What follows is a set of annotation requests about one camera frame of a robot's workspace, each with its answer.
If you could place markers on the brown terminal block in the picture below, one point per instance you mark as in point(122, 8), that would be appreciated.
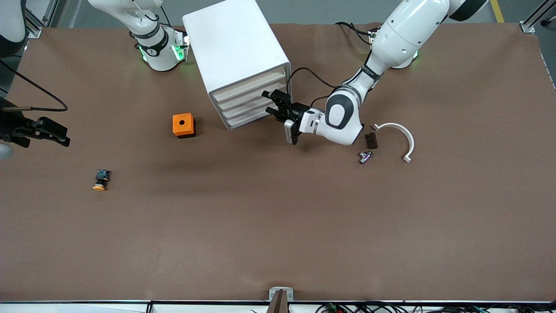
point(372, 141)

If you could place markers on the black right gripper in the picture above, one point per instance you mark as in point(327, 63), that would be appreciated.
point(12, 126)

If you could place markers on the yellow push button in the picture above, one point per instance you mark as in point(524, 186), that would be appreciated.
point(100, 187)

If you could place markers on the orange box with hole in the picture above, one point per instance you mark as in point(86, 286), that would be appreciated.
point(177, 129)

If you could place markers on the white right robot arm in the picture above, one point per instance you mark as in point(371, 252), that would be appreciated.
point(158, 61)

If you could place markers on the white table edge rail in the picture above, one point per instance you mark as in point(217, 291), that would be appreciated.
point(87, 308)

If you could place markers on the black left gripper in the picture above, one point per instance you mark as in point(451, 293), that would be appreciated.
point(298, 111)

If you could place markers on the brown wedge post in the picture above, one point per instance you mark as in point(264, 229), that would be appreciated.
point(279, 304)

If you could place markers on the white curved plastic bracket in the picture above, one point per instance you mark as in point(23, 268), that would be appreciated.
point(393, 125)

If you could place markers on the grey metal bracket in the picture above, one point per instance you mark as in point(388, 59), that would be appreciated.
point(273, 295)

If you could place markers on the white plastic drawer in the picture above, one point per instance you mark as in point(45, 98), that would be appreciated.
point(249, 111)
point(249, 83)
point(249, 102)
point(249, 92)

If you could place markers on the white drawer cabinet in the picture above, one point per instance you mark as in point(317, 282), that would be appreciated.
point(234, 39)

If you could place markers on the silver key switch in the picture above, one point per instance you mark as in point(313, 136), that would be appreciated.
point(365, 158)

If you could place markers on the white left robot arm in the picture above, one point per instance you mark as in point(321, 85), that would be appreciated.
point(404, 30)

